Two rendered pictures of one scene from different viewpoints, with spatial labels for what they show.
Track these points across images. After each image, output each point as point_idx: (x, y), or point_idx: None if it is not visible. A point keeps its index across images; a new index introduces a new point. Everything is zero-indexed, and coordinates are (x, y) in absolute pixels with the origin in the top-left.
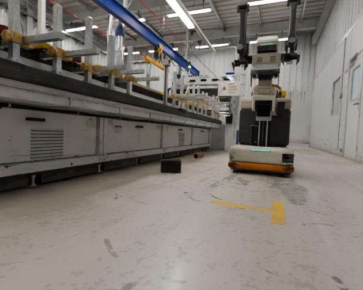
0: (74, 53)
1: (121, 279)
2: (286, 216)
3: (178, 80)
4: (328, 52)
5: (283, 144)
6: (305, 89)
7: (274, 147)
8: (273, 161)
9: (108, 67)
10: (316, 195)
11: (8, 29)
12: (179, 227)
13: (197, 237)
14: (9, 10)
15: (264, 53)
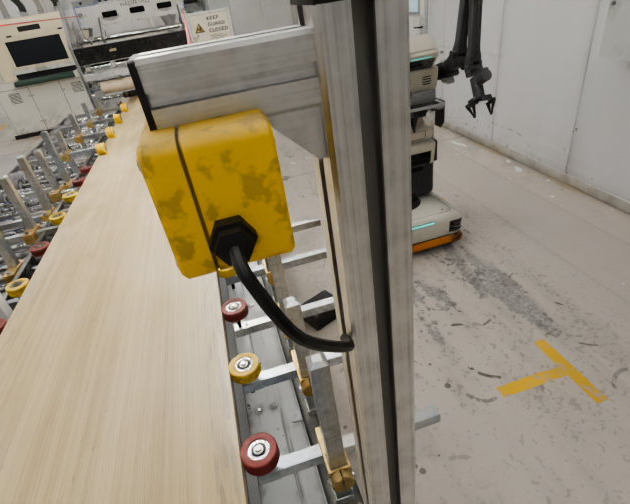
0: (342, 359)
1: None
2: (586, 376)
3: (72, 17)
4: None
5: (427, 191)
6: None
7: (430, 210)
8: (439, 235)
9: (329, 305)
10: (538, 294)
11: (333, 464)
12: (569, 483)
13: (603, 489)
14: (329, 439)
15: (414, 73)
